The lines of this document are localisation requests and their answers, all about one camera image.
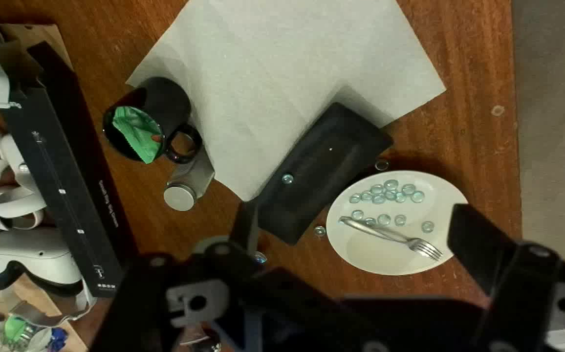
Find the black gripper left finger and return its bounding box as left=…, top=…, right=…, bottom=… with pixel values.
left=88, top=202, right=336, bottom=352

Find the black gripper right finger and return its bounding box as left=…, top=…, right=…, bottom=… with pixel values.
left=446, top=202, right=565, bottom=352

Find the white round plate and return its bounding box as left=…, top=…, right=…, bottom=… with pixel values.
left=325, top=169, right=471, bottom=278

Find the small white grey cylinder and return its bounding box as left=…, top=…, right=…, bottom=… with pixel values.
left=162, top=153, right=217, bottom=214

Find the black leather case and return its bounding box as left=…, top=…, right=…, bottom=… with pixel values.
left=248, top=102, right=395, bottom=247

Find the silver fork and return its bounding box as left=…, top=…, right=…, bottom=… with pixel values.
left=338, top=214, right=446, bottom=263

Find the heap of clear glass beads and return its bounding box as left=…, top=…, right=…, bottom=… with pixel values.
left=348, top=178, right=438, bottom=235

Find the black mug green inside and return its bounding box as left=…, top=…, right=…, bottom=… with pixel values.
left=102, top=77, right=205, bottom=167

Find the white paper sheet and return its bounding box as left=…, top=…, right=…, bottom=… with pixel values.
left=125, top=0, right=448, bottom=204

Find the long black box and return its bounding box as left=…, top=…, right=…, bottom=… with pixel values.
left=4, top=42, right=139, bottom=300

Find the green white plastic item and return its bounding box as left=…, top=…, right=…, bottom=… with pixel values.
left=0, top=313, right=39, bottom=347

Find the brown cardboard box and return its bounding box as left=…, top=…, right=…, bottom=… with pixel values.
left=0, top=22, right=74, bottom=71

